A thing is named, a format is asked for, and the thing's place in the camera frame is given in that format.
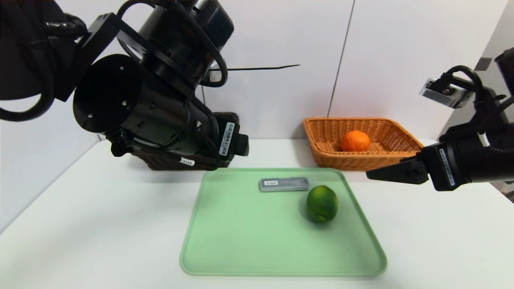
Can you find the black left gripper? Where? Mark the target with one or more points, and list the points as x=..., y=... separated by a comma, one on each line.
x=228, y=139

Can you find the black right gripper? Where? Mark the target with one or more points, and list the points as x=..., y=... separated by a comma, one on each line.
x=444, y=167

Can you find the orange fruit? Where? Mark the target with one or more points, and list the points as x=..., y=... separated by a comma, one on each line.
x=355, y=141

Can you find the orange wicker basket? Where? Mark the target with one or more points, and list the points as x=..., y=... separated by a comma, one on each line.
x=393, y=136

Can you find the dark brown wicker basket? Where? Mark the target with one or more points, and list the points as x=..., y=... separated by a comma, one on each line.
x=209, y=165

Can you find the grey case with barcode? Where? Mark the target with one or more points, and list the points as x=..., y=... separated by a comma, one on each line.
x=287, y=184

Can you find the green lime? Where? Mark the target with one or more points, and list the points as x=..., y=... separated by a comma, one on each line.
x=322, y=203

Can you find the light green plastic tray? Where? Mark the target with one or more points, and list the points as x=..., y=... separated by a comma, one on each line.
x=249, y=241

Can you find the grey wall outlet plate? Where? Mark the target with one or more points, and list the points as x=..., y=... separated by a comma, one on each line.
x=484, y=64

